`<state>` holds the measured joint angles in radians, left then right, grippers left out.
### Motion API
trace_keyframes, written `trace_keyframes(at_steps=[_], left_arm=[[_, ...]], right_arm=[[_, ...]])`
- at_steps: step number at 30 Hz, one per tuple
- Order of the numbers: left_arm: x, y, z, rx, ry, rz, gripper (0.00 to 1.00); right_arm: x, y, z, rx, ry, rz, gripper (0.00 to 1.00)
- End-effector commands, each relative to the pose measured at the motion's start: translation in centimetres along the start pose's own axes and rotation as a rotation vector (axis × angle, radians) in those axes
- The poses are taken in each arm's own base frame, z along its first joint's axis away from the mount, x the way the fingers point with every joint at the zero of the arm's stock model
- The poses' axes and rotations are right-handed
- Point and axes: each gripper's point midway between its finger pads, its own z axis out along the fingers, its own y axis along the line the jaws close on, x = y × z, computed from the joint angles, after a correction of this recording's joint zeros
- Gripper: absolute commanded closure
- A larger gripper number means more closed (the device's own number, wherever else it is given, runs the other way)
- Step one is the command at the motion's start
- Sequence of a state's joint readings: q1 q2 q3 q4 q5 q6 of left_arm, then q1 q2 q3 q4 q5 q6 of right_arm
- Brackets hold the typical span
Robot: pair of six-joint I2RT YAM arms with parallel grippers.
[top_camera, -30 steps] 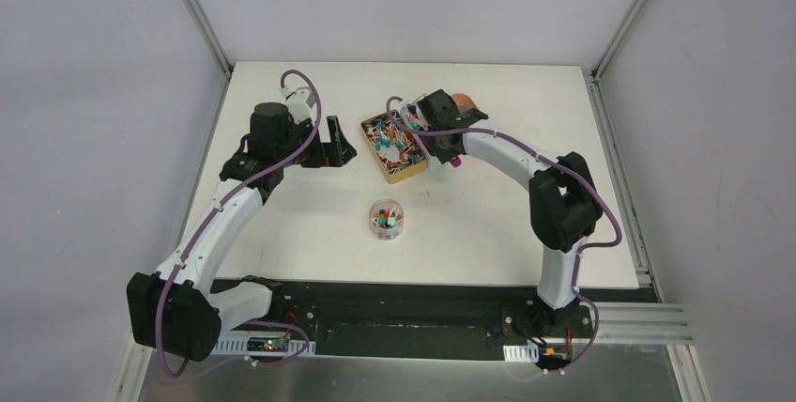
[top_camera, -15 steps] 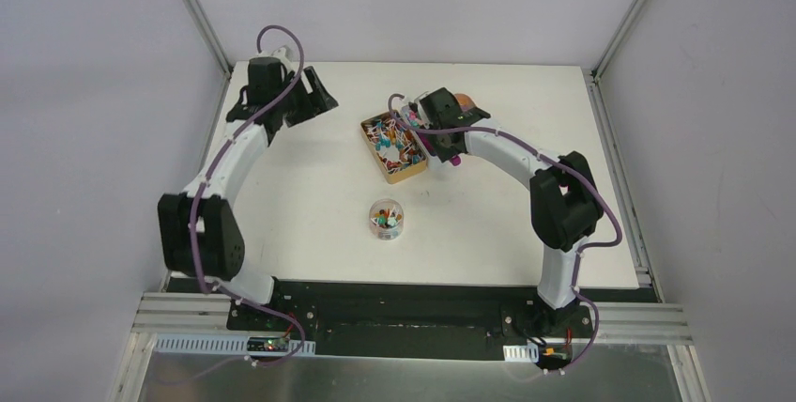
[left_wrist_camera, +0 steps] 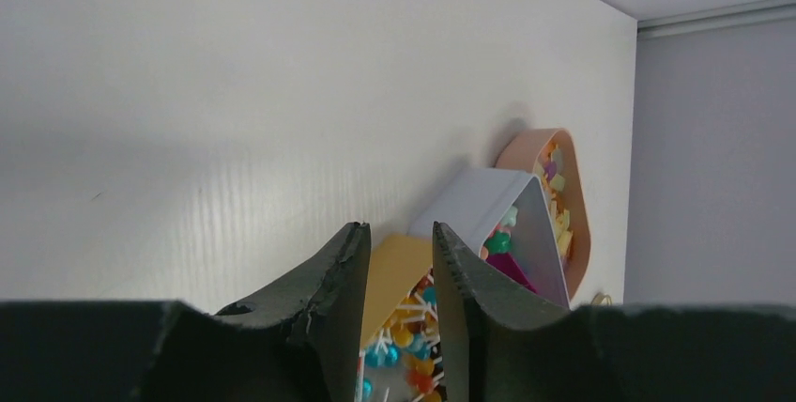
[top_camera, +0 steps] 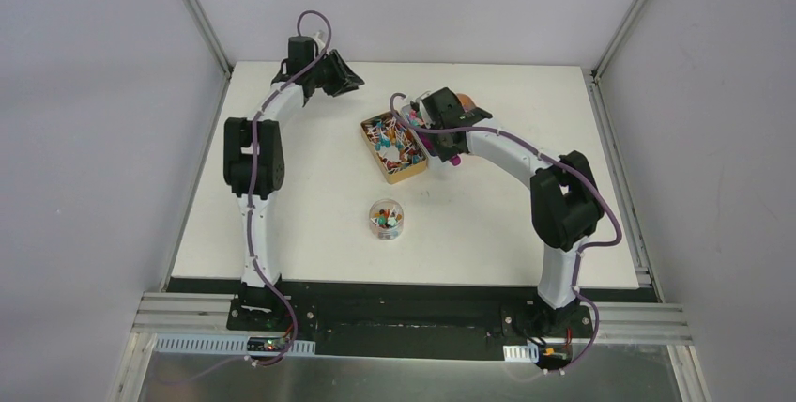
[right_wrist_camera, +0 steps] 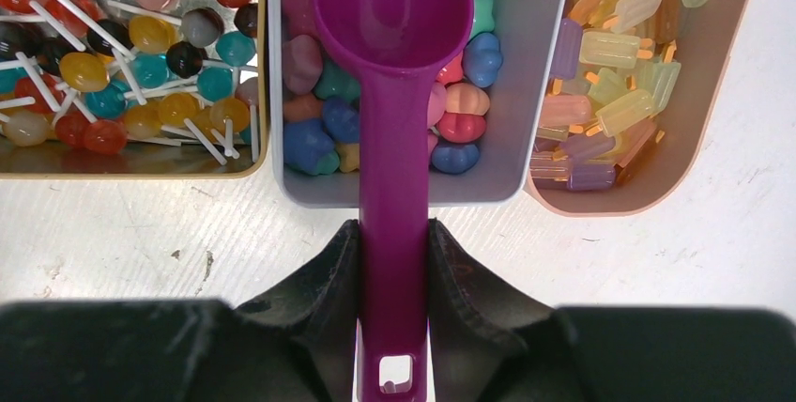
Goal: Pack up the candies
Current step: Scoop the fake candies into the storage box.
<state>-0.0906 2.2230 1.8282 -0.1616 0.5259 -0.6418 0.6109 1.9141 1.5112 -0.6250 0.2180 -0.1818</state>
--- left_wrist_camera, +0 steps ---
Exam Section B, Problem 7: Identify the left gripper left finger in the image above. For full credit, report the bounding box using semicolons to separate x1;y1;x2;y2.
1;223;371;401

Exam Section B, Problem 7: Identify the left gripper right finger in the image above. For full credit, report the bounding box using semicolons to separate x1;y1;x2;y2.
432;223;795;401

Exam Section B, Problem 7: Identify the magenta plastic scoop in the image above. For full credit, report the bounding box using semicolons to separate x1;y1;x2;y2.
486;253;537;294

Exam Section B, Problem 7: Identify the white tin of candies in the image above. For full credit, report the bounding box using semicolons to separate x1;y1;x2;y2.
408;168;570;308

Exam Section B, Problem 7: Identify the gold tin of lollipops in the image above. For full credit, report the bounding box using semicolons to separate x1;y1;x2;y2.
355;235;448;402

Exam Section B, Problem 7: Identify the pink tin of gummies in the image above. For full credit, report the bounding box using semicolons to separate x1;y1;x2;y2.
495;128;591;299

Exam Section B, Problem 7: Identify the gold ring lid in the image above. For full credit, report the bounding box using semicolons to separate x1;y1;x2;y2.
590;291;613;306

